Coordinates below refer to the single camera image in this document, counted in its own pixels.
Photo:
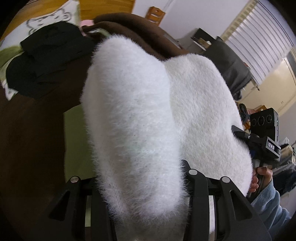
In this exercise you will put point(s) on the folded brown plush blanket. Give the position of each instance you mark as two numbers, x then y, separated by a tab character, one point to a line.
153	39

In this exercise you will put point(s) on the white window blinds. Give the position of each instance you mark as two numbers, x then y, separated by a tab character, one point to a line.
261	37

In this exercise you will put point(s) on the wooden chair with clothes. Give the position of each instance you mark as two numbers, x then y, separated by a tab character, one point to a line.
245	113

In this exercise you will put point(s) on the small wooden chair back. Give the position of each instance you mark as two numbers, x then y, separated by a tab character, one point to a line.
155	15

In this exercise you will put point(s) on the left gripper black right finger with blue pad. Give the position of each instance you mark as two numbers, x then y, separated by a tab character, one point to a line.
235	218

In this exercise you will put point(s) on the white fuzzy cardigan black trim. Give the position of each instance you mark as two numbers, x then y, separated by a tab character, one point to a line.
143	117

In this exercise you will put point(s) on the green garment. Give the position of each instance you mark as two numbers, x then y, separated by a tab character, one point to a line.
78	153

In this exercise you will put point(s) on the clothes rack with garments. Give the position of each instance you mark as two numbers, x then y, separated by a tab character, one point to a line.
284	171

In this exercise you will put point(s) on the white cartoon print pillow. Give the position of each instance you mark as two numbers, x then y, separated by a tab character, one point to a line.
11	44

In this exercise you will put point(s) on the white side table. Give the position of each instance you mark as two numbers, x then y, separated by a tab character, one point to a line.
202	39

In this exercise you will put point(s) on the dark grey hanging cover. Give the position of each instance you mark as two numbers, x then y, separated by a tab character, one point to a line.
234	71

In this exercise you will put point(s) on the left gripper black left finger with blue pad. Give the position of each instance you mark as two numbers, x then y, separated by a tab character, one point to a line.
80	213

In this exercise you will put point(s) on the wooden headboard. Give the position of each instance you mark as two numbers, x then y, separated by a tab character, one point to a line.
88	10

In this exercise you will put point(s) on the black garment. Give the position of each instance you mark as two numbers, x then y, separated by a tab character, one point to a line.
44	54

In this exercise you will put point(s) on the light blue sleeve forearm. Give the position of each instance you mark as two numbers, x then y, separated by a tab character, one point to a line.
267	206

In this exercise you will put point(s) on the person's right hand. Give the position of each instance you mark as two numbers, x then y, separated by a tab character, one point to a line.
261	177

